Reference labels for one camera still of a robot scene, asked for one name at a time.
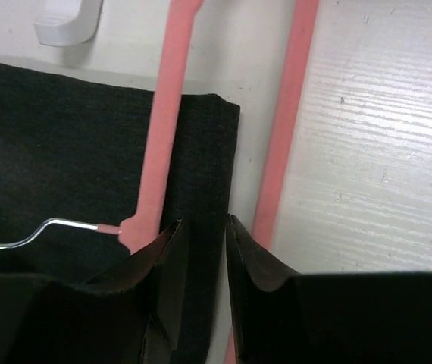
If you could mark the black trousers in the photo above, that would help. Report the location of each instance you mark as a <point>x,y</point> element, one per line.
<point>74,149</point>

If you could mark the white metal clothes rack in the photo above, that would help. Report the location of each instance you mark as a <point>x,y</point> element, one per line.
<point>66,23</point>

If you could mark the pink plastic hanger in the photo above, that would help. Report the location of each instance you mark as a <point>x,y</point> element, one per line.
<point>75,251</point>

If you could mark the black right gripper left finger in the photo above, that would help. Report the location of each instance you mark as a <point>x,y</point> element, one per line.
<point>130,313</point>

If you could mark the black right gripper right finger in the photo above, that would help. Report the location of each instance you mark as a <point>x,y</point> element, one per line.
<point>282,316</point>

